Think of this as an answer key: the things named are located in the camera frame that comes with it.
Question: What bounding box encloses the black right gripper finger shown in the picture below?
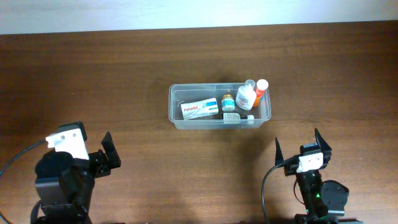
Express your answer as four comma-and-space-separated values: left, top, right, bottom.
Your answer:
275, 138, 284, 166
315, 128, 332, 154

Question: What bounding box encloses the dark brown small bottle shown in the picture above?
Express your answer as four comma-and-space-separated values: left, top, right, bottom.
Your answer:
221, 112, 254, 124

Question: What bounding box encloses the white translucent squeeze bottle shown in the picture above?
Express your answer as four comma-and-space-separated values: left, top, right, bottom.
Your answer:
235, 80, 256, 111

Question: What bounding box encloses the orange pill bottle white cap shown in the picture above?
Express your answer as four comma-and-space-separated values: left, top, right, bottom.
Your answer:
253, 79, 269, 107

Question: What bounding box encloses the small jar with gold lid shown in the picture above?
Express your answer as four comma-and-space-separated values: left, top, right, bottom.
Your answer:
221, 94, 235, 112

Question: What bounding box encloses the white Panadol medicine box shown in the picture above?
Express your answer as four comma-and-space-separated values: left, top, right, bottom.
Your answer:
181, 98, 219, 120

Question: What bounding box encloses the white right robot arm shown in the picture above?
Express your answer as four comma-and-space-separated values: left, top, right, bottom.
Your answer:
275, 129, 360, 223

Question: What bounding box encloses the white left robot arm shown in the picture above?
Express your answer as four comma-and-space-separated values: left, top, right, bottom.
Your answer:
30, 129, 121, 223

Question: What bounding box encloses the clear plastic container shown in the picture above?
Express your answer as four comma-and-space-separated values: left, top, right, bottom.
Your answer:
169, 83, 271, 129

